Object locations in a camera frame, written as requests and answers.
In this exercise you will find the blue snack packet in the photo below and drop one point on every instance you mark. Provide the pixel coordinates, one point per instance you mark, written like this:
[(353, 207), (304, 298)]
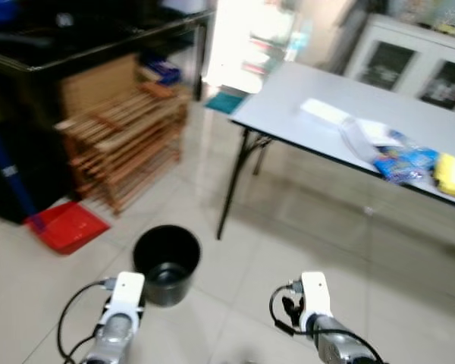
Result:
[(406, 165)]

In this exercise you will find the black desk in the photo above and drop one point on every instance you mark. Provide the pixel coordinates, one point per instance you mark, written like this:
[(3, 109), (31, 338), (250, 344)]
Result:
[(30, 53)]

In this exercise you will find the black round rubbish bin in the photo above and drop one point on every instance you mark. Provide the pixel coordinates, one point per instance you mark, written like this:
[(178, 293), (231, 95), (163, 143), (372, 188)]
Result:
[(148, 254)]

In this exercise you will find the white paper bag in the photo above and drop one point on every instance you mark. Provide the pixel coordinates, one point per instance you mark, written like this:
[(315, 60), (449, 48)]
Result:
[(364, 136)]

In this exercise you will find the plain white flat box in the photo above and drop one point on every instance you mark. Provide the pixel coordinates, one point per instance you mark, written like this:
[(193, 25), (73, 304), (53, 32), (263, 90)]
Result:
[(326, 111)]

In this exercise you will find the large flat cardboard box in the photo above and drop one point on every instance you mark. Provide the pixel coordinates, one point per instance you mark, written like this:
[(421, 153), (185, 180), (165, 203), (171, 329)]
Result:
[(98, 83)]

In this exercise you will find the grey folding table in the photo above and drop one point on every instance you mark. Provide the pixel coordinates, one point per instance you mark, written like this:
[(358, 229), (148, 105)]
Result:
[(288, 91)]

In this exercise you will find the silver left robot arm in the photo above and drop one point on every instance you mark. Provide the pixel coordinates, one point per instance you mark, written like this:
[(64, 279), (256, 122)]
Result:
[(114, 339)]

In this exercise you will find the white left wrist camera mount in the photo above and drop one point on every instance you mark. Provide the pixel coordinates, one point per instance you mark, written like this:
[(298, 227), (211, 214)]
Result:
[(127, 292)]

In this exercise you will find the yellow printed box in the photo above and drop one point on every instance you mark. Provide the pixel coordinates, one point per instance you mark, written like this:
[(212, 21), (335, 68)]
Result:
[(453, 176)]

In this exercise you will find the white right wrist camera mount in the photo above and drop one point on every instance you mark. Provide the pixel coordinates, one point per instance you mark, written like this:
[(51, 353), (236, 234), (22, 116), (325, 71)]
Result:
[(315, 296)]

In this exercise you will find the dark blue printed box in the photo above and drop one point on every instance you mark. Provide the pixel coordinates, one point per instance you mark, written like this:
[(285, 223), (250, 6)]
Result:
[(163, 70)]

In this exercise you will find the wooden slatted shoe rack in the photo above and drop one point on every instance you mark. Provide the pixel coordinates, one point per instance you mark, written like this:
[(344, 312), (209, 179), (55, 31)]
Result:
[(121, 136)]

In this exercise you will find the white cabinet with glass doors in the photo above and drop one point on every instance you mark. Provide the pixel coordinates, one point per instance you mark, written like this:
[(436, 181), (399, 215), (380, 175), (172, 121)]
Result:
[(423, 57)]

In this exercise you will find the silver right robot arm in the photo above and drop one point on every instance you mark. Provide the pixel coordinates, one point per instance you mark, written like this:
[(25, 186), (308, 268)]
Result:
[(337, 346)]

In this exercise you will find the teal floor mat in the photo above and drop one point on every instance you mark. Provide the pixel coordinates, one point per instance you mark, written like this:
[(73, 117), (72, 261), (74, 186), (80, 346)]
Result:
[(226, 102)]

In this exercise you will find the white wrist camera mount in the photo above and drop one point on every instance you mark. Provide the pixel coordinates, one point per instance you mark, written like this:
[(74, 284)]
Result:
[(127, 292), (315, 296)]

